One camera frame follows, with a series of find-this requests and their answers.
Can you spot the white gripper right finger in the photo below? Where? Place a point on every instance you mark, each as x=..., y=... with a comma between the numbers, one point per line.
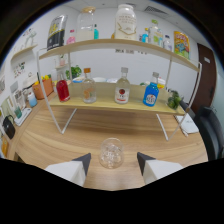
x=158, y=168

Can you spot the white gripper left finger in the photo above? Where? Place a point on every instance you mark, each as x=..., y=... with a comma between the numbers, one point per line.
x=71, y=170

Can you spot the blue liquid bottle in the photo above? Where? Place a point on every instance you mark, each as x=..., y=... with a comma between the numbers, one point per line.
x=151, y=95

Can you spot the clear bottle with orange cap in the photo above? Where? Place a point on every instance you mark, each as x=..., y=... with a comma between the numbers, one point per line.
x=89, y=91

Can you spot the white milk bottle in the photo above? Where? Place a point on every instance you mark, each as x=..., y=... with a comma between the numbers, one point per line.
x=125, y=23

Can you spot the green cup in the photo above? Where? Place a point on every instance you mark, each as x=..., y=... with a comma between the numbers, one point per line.
x=18, y=113

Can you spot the blue and white cup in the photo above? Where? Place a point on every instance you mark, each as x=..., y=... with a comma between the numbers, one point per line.
x=32, y=100

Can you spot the clear glass with ice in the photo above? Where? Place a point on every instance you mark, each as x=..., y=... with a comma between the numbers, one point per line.
x=111, y=154

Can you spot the white notebook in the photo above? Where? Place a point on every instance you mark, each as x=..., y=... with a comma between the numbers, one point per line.
x=187, y=124

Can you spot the black chair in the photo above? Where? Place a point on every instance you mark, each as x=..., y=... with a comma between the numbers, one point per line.
x=211, y=130

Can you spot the small green bottle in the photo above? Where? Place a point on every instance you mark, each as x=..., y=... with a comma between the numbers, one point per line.
x=173, y=100

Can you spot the white scale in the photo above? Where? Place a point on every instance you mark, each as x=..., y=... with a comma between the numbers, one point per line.
x=24, y=117

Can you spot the black kettle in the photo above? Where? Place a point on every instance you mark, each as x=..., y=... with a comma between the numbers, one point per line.
x=9, y=128

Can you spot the red liquid bottle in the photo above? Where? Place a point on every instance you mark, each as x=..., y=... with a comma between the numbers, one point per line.
x=63, y=90

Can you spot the two-tier wooden shelf rack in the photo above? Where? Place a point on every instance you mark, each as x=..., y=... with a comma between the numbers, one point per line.
x=110, y=95

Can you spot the clear bottle with red label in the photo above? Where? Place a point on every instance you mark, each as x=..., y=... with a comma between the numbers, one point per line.
x=122, y=91

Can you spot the orange basket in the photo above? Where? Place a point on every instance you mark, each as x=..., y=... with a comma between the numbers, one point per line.
x=43, y=89

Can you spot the green potted plant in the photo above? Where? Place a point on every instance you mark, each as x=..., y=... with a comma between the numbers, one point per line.
x=75, y=71

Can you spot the brown door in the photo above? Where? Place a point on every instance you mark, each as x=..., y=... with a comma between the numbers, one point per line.
x=205, y=76

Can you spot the small clear bottle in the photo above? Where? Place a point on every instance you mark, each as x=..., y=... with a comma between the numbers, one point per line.
x=167, y=44

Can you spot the yellow snack bag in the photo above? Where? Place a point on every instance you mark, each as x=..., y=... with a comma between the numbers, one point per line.
x=181, y=45

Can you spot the small pink bottle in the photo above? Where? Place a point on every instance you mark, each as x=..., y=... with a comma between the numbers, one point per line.
x=71, y=39

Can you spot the clear bottle with green cap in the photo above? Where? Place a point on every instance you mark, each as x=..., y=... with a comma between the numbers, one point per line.
x=155, y=35

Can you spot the black and yellow bag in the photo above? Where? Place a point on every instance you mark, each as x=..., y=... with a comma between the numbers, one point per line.
x=56, y=33

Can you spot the small teal bottle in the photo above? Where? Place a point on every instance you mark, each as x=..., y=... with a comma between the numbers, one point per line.
x=96, y=33

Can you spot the small yellow bottle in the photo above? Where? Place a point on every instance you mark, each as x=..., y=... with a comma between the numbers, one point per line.
x=113, y=36

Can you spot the wooden wall shelf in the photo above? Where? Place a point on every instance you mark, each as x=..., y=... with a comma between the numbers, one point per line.
x=23, y=51

